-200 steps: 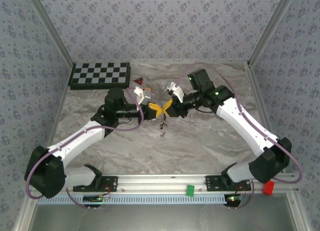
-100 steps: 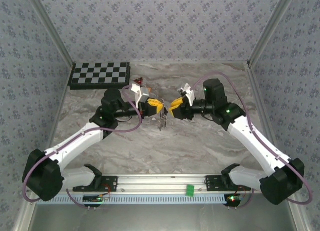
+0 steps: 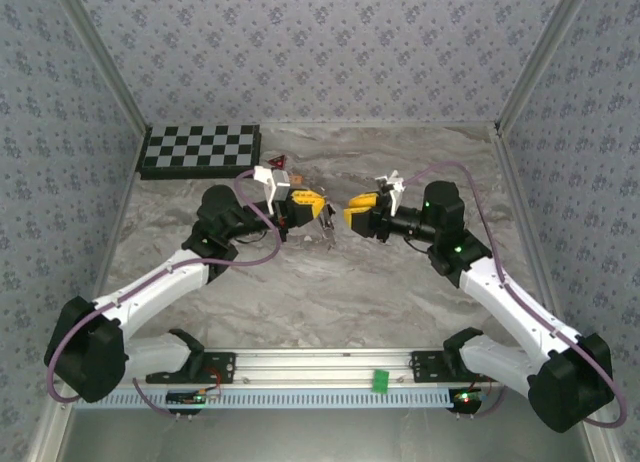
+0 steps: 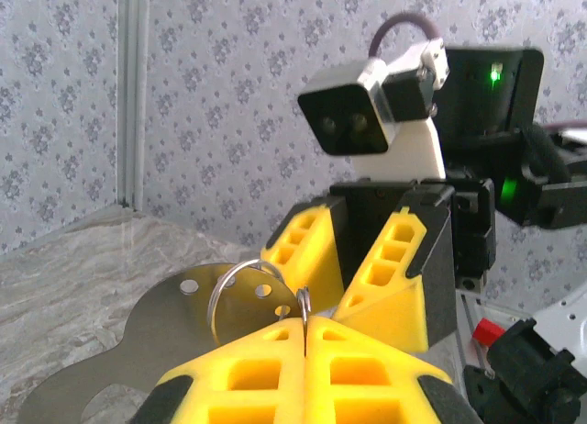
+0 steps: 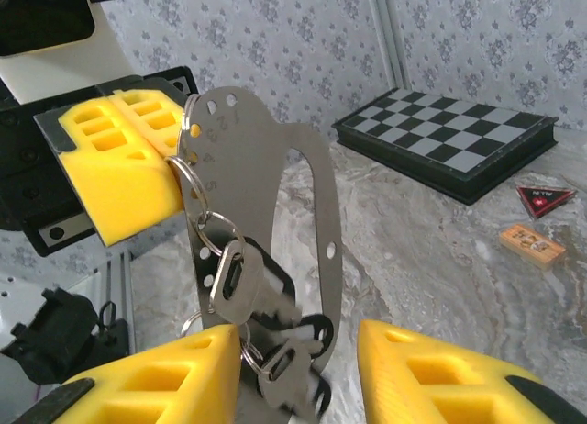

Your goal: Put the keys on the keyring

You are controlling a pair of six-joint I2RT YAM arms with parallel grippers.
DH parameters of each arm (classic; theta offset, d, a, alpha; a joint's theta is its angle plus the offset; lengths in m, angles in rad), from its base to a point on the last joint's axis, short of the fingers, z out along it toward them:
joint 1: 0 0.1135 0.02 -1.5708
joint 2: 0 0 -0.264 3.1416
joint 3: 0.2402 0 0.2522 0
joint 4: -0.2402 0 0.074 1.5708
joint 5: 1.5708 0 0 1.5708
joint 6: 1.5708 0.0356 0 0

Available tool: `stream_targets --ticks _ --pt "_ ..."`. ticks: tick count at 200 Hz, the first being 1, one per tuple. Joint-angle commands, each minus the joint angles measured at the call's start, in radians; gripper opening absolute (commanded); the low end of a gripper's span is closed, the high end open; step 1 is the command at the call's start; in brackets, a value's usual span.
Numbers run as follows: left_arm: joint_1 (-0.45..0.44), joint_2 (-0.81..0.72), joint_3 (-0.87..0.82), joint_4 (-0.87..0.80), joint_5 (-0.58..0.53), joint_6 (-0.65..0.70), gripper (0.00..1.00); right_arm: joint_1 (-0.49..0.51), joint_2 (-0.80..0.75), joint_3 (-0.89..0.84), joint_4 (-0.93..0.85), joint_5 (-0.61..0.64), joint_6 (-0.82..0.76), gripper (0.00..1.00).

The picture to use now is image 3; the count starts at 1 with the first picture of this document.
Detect silver metal keychain plate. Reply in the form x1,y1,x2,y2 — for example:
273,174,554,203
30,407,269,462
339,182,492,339
318,200,338,251

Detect black grey checkerboard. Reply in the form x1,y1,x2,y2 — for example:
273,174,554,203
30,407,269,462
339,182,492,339
135,124,262,182

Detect right circuit board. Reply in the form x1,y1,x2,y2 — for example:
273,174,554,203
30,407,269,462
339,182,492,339
451,389,489,406

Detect circuit board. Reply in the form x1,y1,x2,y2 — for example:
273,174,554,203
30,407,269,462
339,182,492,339
451,389,489,406
166,389,207,408

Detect left circuit board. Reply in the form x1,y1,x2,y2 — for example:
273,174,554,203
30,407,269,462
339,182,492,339
166,389,207,408

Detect grey metal sheet panel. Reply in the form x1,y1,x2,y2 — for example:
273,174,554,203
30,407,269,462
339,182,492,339
64,407,596,462

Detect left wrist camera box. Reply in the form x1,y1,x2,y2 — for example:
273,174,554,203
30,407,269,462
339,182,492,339
253,165,292,217

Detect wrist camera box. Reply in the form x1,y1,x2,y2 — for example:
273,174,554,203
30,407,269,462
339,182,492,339
374,170,405,218
253,165,292,217

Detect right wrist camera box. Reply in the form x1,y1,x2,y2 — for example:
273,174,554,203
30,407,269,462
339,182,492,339
374,170,405,218

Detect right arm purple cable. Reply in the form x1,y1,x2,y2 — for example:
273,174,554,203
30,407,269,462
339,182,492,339
402,160,629,428

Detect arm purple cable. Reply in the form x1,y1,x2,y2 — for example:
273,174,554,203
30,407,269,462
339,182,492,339
402,160,629,428
45,169,282,421

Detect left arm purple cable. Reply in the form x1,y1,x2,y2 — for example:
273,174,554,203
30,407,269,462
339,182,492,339
45,169,282,421

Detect aluminium side rail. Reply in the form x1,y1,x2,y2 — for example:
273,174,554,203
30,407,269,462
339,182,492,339
492,129,569,333
92,129,151,303

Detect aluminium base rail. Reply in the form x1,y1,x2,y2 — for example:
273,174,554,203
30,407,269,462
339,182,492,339
124,347,531,387

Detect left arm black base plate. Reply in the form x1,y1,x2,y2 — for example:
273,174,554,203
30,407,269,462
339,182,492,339
145,350,237,385

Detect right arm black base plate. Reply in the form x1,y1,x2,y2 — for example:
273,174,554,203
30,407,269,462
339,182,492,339
410,350,481,385

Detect aluminium frame post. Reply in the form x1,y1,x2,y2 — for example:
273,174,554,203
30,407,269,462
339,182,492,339
49,0,154,133
493,0,597,133

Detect slotted cable duct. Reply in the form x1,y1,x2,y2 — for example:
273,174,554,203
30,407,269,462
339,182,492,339
74,387,456,409

